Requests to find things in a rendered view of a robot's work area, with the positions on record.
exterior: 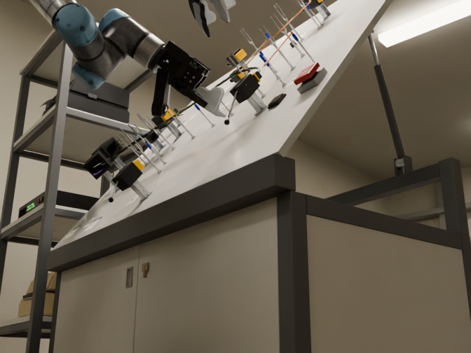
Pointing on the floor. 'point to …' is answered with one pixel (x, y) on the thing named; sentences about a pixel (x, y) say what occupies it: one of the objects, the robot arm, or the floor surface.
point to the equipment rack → (19, 327)
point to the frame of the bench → (289, 244)
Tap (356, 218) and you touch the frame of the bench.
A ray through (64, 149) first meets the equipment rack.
